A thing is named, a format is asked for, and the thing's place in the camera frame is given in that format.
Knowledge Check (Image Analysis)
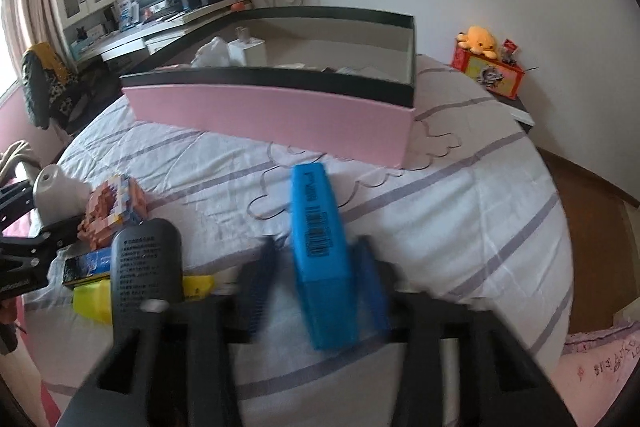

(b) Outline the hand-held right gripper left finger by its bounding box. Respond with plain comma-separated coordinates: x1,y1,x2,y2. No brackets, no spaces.
60,237,278,427

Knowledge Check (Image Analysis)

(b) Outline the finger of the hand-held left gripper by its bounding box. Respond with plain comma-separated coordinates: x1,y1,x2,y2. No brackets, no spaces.
0,217,86,258
0,179,38,220

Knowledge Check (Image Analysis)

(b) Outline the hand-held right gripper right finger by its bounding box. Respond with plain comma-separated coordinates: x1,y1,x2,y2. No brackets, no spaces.
352,237,571,427

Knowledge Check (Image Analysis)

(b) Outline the blue barcode-labelled packet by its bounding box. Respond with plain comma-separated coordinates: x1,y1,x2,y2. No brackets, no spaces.
62,248,113,285

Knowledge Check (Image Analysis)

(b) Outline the bright blue carton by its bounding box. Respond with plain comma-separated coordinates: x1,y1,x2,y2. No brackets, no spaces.
291,163,361,350

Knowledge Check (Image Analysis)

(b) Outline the pink building block toy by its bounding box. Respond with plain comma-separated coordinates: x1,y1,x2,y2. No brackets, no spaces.
77,174,150,250

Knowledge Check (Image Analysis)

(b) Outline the black handheld device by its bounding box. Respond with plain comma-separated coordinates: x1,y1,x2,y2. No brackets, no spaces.
110,218,186,340

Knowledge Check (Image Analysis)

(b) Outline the pink storage box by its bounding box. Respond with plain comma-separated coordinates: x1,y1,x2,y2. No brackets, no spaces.
120,6,418,170

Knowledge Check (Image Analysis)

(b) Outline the white charger adapter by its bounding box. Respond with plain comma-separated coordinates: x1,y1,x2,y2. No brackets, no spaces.
227,27,268,66

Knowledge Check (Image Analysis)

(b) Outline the desk chair with clothes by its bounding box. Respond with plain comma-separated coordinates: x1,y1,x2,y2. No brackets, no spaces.
20,42,83,130

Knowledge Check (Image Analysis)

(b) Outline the white desk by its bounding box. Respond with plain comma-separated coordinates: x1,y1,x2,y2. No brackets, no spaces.
70,0,256,72

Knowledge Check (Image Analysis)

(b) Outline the blue desk box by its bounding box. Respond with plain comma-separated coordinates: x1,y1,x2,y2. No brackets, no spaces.
117,0,141,30

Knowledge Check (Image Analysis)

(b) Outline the pink blanket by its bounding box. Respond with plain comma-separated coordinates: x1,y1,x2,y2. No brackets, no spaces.
545,307,640,427

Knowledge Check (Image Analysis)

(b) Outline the red printed box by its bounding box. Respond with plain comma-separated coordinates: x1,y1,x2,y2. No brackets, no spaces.
451,39,527,100

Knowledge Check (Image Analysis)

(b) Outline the yellow octopus plush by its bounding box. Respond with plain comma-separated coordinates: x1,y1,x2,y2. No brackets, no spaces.
456,26,500,60

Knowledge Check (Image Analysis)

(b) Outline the small red card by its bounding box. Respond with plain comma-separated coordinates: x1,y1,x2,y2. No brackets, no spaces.
500,38,521,65

